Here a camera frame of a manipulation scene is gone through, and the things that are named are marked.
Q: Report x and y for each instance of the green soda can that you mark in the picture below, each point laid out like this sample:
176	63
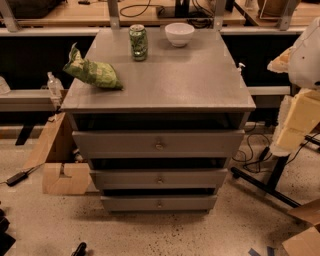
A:
139	42

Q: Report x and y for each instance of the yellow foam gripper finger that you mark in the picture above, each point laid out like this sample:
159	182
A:
297	117

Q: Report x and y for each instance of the grey drawer cabinet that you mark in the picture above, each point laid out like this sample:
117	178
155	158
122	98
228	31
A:
193	88

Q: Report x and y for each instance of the black object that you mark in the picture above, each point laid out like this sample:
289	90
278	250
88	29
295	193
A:
80	250
6	240

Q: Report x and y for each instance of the grey bottom drawer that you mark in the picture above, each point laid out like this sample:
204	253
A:
158	203

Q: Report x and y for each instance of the grey top drawer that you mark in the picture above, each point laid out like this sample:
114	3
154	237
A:
156	144

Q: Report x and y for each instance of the black object at left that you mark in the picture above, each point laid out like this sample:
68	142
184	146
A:
6	240

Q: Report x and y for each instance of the black object at bottom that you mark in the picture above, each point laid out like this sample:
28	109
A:
80	250

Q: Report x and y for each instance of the grey drawer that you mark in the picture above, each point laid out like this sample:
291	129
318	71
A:
158	178
156	144
158	203

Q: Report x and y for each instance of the cardboard box at right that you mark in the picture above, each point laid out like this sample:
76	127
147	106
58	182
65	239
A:
306	243

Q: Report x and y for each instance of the white bowl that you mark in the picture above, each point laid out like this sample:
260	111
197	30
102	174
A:
179	34

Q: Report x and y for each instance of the white pump dispenser bottle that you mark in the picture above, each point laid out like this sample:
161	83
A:
241	67

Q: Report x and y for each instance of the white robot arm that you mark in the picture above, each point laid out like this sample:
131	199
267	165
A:
301	61

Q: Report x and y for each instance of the black power adapter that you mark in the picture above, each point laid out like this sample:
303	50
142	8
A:
15	179

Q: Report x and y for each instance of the clear plastic bottle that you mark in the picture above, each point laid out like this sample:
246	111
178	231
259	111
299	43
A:
54	85

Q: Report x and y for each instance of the grey middle drawer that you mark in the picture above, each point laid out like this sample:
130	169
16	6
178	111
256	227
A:
158	178

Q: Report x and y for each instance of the open cardboard box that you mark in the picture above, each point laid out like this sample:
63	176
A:
54	152

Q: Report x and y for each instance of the green chip bag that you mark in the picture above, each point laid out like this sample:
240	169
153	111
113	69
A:
99	74

